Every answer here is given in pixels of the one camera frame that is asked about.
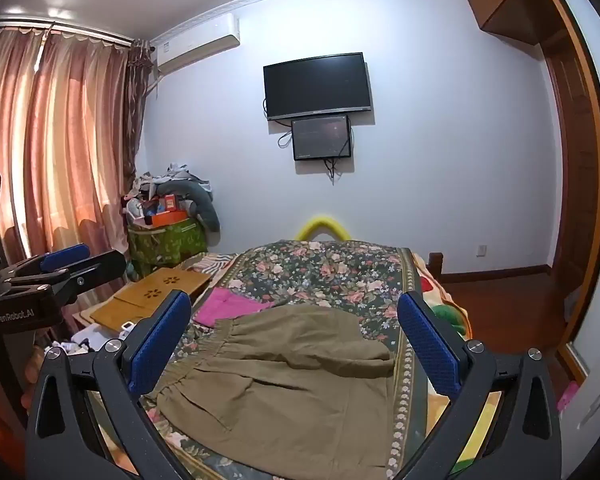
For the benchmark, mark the brown patterned curtain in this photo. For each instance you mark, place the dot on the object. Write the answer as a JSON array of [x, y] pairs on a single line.
[[137, 110]]

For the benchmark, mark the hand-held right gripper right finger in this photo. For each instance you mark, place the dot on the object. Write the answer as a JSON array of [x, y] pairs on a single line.
[[427, 347]]

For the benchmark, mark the orange box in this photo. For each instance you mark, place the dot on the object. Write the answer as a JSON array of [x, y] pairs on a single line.
[[164, 217]]

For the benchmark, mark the brown wooden door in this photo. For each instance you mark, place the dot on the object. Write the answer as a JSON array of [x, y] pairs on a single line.
[[575, 160]]

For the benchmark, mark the grey clothes pile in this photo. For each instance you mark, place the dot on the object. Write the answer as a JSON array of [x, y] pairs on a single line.
[[192, 192]]

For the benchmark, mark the green printed storage box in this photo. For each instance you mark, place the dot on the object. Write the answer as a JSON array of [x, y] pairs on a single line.
[[167, 245]]

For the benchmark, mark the large black wall television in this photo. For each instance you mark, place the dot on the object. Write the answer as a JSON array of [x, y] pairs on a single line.
[[317, 85]]

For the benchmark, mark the pink cloth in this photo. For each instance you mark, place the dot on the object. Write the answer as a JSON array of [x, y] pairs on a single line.
[[227, 305]]

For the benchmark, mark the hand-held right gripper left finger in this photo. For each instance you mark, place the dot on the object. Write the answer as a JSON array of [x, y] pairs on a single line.
[[160, 342]]

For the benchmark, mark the pink curtain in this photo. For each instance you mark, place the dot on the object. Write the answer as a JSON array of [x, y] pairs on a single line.
[[70, 135]]

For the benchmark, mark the person's left hand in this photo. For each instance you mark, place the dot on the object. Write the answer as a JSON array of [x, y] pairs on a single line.
[[32, 367]]

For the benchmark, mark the bamboo lap desk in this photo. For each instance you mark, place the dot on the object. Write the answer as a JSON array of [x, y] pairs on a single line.
[[150, 292]]

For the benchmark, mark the white curtain rail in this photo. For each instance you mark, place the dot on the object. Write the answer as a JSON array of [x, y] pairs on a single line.
[[55, 26]]

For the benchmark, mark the white air conditioner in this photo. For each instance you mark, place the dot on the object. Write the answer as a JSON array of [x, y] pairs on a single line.
[[197, 42]]

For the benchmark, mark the olive khaki pants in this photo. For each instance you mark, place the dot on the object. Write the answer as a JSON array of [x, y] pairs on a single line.
[[290, 385]]

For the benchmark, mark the pink wall stickers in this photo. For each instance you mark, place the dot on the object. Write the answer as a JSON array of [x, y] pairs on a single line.
[[565, 396]]

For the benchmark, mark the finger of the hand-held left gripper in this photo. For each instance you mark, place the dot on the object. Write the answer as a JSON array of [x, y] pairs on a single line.
[[100, 262], [65, 256]]

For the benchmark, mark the person's left forearm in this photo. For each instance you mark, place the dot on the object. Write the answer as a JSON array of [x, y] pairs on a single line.
[[0, 430]]

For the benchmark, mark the small black wall monitor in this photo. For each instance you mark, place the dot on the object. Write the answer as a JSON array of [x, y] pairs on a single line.
[[321, 137]]

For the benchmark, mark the dark floral bedspread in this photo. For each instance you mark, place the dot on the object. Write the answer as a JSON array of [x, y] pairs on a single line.
[[325, 275]]

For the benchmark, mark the wooden bed post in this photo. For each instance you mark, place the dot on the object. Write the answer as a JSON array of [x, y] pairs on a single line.
[[435, 265]]

